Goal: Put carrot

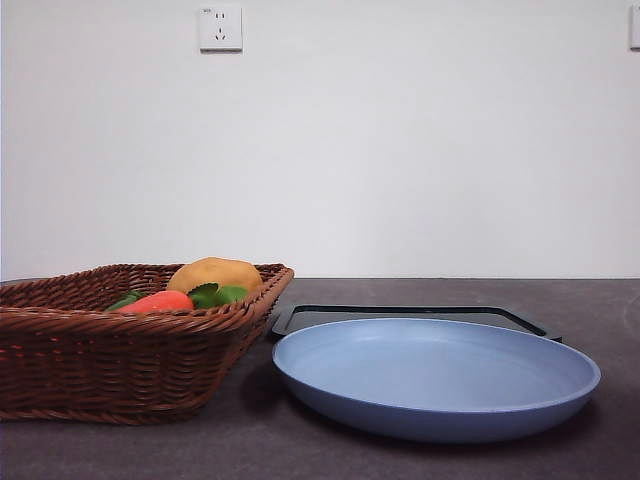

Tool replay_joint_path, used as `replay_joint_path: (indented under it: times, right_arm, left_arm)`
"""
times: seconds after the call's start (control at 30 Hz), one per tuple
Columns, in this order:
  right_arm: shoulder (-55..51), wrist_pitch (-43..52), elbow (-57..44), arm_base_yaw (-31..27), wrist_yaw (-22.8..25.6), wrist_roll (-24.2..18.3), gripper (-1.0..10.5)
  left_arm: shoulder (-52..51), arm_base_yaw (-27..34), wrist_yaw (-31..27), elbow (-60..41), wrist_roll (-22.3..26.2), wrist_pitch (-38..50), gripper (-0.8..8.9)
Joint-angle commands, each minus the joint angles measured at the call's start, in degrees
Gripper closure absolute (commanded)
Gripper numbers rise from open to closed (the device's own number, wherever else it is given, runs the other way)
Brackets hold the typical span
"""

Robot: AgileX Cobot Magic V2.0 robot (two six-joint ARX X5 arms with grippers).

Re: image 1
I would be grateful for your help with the blue round plate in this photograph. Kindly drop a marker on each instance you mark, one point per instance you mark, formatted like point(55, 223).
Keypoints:
point(430, 370)

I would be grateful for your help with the orange carrot with green leaves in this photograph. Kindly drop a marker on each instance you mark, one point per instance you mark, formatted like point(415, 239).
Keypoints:
point(160, 302)

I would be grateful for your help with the black rectangular tray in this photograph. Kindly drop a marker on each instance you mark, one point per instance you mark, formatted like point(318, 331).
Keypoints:
point(350, 312)

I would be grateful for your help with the yellow-brown potato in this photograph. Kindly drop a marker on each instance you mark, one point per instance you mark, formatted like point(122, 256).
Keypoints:
point(215, 272)

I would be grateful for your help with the green pepper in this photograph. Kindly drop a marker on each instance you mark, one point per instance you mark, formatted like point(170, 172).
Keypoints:
point(121, 302)

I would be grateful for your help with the brown wicker basket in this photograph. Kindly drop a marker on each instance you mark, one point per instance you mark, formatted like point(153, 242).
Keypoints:
point(125, 365)

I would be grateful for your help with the white wall socket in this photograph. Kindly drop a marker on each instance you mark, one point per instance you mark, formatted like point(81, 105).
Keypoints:
point(221, 29)

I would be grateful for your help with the white wall plate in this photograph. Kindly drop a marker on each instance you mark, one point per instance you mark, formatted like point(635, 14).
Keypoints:
point(635, 29)

